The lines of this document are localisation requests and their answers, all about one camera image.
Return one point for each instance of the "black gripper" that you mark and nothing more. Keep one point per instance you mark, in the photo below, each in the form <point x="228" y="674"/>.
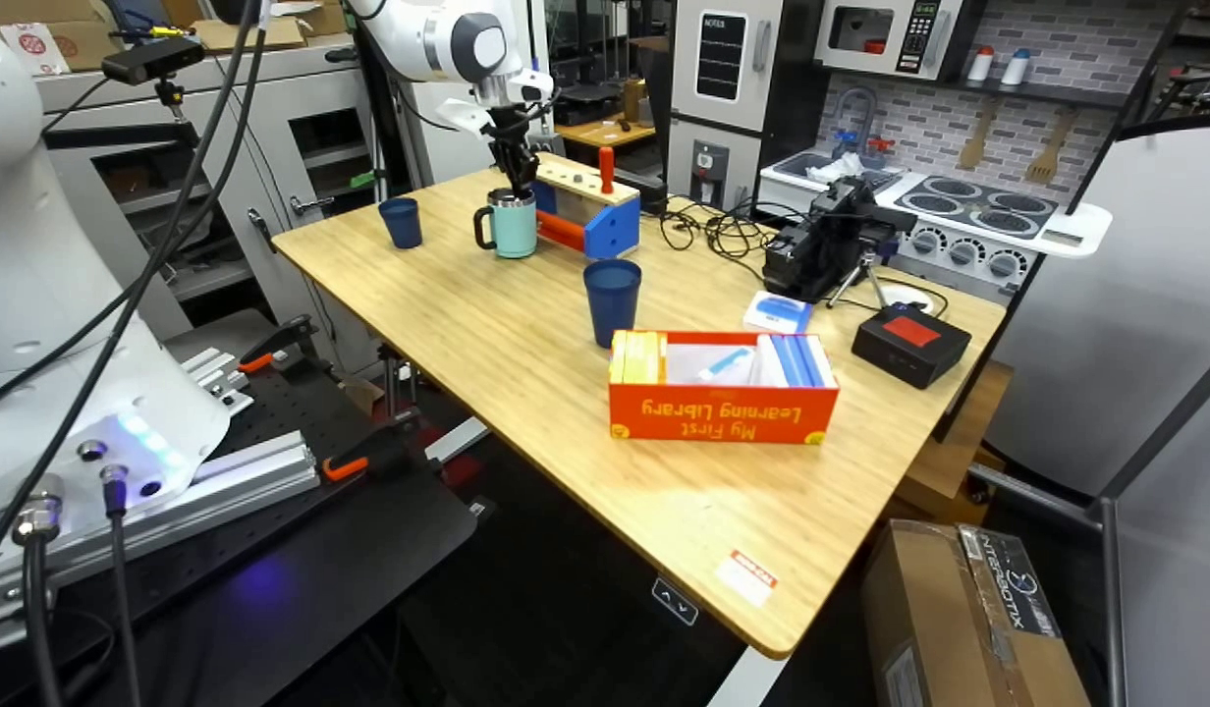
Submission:
<point x="514" y="128"/>

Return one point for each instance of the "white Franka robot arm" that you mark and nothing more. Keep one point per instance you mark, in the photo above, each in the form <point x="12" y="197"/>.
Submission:
<point x="58" y="260"/>

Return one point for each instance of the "dark blue plastic cup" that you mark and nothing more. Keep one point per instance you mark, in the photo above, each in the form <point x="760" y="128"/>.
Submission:
<point x="402" y="226"/>
<point x="616" y="308"/>

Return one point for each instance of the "red-orange toy peg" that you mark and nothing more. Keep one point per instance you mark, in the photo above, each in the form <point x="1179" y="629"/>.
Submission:
<point x="607" y="166"/>

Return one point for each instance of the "small wooden side table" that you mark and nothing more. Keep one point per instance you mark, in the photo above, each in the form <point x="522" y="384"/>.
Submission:
<point x="607" y="132"/>

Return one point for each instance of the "blue wooden toy workbench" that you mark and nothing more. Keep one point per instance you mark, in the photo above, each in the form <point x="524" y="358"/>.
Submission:
<point x="616" y="231"/>

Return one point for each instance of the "white toy oven cabinet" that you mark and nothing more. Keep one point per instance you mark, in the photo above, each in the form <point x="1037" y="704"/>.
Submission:
<point x="726" y="132"/>

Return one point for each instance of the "grey metal cabinet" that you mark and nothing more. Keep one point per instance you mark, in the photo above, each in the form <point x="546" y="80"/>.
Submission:
<point x="266" y="142"/>

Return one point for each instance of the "flat cardboard box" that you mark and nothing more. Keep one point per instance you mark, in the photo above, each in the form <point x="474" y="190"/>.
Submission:
<point x="294" y="28"/>

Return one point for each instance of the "blue and white card packet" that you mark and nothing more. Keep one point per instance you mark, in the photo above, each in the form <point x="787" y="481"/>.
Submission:
<point x="776" y="311"/>

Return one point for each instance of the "orange children's book box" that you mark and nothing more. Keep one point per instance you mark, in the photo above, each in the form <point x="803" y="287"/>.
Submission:
<point x="709" y="420"/>

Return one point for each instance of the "black blue clamp tool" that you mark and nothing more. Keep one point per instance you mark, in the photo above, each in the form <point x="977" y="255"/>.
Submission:
<point x="821" y="248"/>

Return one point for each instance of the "white toy microwave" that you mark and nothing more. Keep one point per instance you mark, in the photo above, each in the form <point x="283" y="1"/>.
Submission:
<point x="882" y="33"/>

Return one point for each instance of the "toy kitchen patterned backsplash shelf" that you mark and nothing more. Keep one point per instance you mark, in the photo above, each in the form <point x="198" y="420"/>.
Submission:
<point x="922" y="132"/>

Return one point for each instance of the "black box with red top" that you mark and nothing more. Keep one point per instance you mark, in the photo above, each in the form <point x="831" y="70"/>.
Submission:
<point x="909" y="349"/>

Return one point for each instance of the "white toy sink and stove counter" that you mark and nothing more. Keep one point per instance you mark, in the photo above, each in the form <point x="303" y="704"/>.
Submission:
<point x="973" y="210"/>

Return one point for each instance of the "black desk height controller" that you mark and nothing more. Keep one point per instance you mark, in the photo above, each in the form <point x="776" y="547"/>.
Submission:
<point x="673" y="604"/>

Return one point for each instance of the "wooden toy utensil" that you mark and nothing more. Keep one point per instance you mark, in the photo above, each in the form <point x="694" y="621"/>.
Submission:
<point x="1052" y="147"/>
<point x="979" y="139"/>

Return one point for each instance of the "white and red table label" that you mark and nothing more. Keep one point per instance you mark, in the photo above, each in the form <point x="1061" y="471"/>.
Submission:
<point x="744" y="579"/>

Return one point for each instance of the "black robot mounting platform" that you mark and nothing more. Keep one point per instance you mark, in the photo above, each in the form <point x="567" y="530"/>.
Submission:
<point x="303" y="592"/>

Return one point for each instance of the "small white bottle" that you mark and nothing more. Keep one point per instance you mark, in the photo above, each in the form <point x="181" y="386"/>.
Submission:
<point x="1020" y="71"/>
<point x="979" y="70"/>

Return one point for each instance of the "cardboard box with red sticker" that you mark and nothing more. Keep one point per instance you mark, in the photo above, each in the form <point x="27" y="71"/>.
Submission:
<point x="30" y="41"/>

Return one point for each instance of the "brown cardboard box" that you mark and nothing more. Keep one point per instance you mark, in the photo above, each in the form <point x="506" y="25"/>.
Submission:
<point x="962" y="629"/>

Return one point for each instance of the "black stereo camera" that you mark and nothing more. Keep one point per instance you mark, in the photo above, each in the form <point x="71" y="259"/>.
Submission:
<point x="156" y="60"/>

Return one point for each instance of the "aluminium extrusion rail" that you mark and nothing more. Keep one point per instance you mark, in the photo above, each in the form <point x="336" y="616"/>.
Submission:
<point x="198" y="503"/>

